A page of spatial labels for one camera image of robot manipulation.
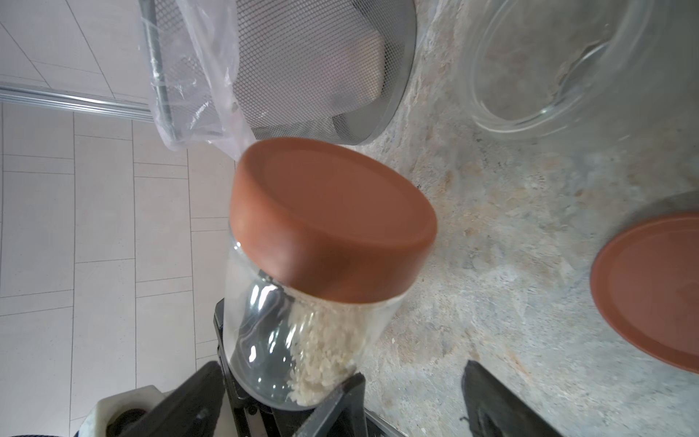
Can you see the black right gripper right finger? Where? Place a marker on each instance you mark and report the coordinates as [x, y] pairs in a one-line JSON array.
[[494, 410]]

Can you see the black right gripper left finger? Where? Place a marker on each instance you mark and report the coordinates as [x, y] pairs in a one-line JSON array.
[[191, 410]]

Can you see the red lidded rice jar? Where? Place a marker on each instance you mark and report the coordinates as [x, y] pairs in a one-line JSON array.
[[289, 349]]

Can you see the red jar lid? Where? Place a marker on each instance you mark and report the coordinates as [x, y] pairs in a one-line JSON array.
[[644, 283], [329, 221]]

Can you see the clear rice jar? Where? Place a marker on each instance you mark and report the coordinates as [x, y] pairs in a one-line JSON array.
[[537, 69]]

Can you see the metal mesh waste bin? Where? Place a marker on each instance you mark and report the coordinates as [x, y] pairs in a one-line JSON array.
[[333, 71]]

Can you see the aluminium corner profile left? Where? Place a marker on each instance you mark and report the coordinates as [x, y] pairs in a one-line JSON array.
[[50, 99]]

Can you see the clear plastic bin liner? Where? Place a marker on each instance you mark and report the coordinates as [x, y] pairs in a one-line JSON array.
[[193, 52]]

